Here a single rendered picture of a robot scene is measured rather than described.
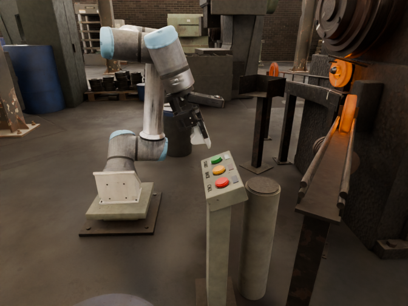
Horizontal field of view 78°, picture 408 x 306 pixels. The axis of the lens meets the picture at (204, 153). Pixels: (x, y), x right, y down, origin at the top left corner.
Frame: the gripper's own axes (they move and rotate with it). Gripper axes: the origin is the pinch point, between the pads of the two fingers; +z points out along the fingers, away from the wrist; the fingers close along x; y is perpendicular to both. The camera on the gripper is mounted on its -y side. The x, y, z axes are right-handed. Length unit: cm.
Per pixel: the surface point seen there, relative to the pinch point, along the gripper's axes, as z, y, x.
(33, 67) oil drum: -66, 193, -285
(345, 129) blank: 18, -50, -11
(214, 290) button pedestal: 51, 18, 12
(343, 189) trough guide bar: -2.9, -19.9, 43.6
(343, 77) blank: 13, -75, -54
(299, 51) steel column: 121, -312, -709
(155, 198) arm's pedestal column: 50, 49, -64
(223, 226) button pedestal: 23.7, 4.8, 12.5
